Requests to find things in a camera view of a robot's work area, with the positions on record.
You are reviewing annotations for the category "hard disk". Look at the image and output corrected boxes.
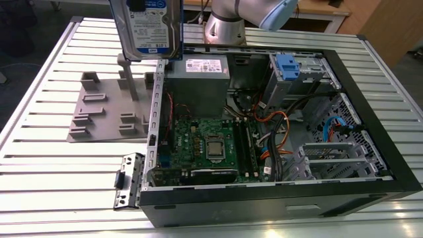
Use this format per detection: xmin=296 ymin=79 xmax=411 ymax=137
xmin=108 ymin=0 xmax=184 ymax=61

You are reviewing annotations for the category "blue data wire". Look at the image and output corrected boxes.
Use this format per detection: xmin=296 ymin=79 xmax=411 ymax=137
xmin=323 ymin=116 xmax=356 ymax=144

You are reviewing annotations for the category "metal disk bay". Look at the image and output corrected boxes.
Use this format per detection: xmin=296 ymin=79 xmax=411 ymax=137
xmin=298 ymin=142 xmax=389 ymax=180

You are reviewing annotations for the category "grey power supply unit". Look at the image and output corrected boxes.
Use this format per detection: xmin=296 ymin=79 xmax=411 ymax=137
xmin=164 ymin=55 xmax=230 ymax=119

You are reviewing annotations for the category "grey parts rack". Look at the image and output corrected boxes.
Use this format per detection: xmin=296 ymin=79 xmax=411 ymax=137
xmin=65 ymin=55 xmax=156 ymax=144

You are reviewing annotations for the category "blue plastic drive latch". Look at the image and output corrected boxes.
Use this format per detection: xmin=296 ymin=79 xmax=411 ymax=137
xmin=274 ymin=54 xmax=301 ymax=81

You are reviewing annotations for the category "green motherboard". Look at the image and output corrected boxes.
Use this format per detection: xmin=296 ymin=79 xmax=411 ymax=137
xmin=156 ymin=118 xmax=270 ymax=184

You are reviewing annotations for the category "metal optical drive cage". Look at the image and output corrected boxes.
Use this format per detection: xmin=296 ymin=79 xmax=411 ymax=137
xmin=264 ymin=53 xmax=341 ymax=110

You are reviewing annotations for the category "silver CPU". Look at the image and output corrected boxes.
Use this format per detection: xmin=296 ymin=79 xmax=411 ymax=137
xmin=206 ymin=141 xmax=225 ymax=157

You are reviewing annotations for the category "black RAM slot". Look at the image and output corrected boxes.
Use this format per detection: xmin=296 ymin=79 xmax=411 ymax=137
xmin=232 ymin=118 xmax=249 ymax=177
xmin=242 ymin=118 xmax=260 ymax=177

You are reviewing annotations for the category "black CPU socket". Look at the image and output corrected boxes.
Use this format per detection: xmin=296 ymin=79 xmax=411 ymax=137
xmin=202 ymin=134 xmax=229 ymax=163

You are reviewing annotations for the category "black graphics card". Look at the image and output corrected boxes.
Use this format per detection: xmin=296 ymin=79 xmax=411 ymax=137
xmin=148 ymin=168 xmax=238 ymax=186

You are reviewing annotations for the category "wooden cabinet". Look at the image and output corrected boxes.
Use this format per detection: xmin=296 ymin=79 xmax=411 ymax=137
xmin=336 ymin=0 xmax=423 ymax=67

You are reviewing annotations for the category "black PC case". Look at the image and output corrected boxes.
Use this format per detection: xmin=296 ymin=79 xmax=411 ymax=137
xmin=138 ymin=42 xmax=423 ymax=228

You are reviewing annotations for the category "thin red black wire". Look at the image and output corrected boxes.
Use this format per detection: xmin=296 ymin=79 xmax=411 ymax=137
xmin=166 ymin=91 xmax=174 ymax=145

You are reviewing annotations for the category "orange wire bundle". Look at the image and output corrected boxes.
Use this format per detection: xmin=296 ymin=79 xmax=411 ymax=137
xmin=253 ymin=111 xmax=294 ymax=159

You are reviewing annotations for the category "thick black cable bundle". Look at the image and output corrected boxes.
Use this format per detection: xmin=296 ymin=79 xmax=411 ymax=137
xmin=266 ymin=91 xmax=340 ymax=181

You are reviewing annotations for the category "black red power wire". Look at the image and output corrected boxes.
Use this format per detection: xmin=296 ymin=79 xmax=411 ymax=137
xmin=332 ymin=122 xmax=364 ymax=136

